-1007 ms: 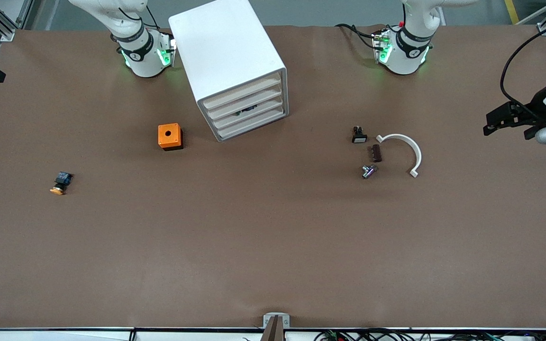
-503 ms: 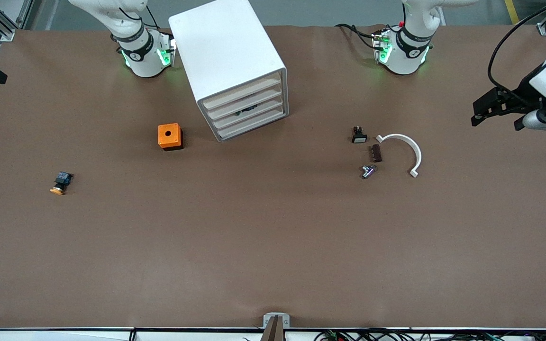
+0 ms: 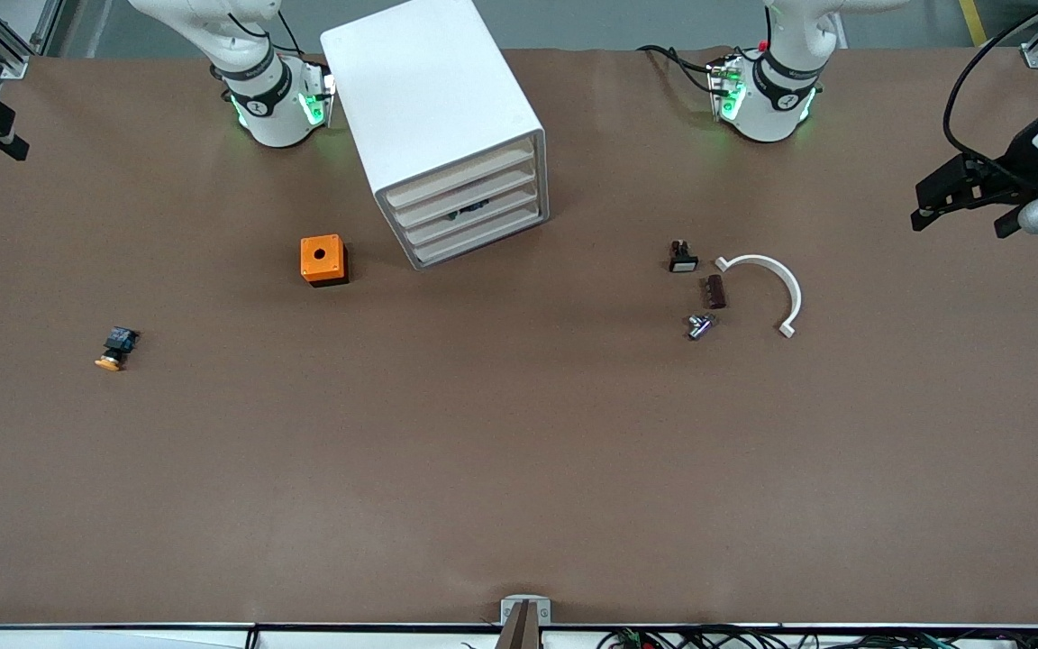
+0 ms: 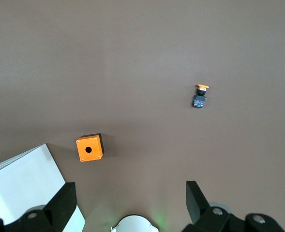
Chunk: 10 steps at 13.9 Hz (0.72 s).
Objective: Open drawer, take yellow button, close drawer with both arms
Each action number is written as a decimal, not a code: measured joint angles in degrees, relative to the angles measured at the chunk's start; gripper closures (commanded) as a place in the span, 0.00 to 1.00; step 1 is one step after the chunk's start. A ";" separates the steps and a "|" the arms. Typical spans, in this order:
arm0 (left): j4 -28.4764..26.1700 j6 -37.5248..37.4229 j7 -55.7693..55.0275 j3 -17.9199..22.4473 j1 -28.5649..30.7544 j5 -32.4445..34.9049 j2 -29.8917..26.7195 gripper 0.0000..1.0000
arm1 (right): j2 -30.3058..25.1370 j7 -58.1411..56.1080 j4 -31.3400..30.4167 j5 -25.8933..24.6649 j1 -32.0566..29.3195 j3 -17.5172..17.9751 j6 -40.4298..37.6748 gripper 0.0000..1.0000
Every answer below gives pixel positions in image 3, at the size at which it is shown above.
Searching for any orange button with black base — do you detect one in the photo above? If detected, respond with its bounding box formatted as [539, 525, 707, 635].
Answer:
[94, 326, 141, 373]

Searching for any orange box with hole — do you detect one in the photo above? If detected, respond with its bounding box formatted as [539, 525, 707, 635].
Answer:
[300, 234, 350, 288]

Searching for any white curved plastic bracket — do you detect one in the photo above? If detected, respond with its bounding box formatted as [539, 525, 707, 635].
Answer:
[715, 254, 804, 340]

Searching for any black left arm base cable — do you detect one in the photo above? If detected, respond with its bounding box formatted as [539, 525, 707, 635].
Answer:
[636, 43, 729, 96]

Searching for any bundle of cables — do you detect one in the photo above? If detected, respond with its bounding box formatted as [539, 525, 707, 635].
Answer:
[596, 624, 1038, 649]

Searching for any grey metal table bracket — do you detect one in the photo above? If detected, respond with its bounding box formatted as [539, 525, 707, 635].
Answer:
[499, 595, 552, 649]

